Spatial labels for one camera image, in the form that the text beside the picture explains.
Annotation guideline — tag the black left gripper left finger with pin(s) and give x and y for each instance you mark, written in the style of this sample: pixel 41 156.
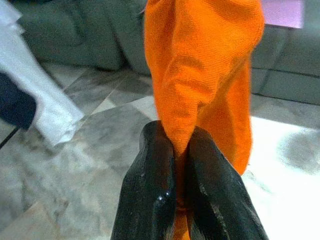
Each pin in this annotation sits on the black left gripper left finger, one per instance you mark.
pixel 150 195

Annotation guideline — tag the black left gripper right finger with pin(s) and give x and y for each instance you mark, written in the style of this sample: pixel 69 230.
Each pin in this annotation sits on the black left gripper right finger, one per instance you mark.
pixel 220 200

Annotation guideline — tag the orange shirt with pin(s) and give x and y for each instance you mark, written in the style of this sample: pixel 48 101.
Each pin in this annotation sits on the orange shirt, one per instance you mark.
pixel 200 75

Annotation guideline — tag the white shirt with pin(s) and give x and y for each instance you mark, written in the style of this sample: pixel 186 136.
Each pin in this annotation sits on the white shirt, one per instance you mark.
pixel 50 105

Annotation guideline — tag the navy garment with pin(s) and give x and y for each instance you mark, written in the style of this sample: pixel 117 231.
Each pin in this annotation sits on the navy garment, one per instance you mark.
pixel 15 105

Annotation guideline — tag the green leather sofa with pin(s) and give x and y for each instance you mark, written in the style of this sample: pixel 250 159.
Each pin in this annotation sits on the green leather sofa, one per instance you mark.
pixel 87 37

